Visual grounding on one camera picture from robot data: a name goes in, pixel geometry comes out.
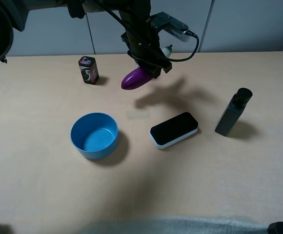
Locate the purple toy eggplant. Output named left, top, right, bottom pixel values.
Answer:
left=121, top=67, right=153, bottom=90

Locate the dark pump bottle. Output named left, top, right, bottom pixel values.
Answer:
left=215, top=88, right=253, bottom=136

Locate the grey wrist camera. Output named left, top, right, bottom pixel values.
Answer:
left=150, top=12, right=189, bottom=42

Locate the black gum tin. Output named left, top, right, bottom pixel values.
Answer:
left=78, top=56, right=99, bottom=85

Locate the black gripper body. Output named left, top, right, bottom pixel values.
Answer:
left=121, top=9, right=162, bottom=66

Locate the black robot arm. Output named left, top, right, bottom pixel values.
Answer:
left=0, top=0, right=172, bottom=78

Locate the grey cloth at bottom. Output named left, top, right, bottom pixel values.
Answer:
left=80, top=216, right=269, bottom=234

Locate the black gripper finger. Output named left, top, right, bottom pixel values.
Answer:
left=138, top=55, right=172, bottom=78

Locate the black and white eraser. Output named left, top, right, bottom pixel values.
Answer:
left=149, top=112, right=199, bottom=149

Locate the blue plastic bowl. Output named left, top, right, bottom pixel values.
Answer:
left=70, top=112, right=119, bottom=160

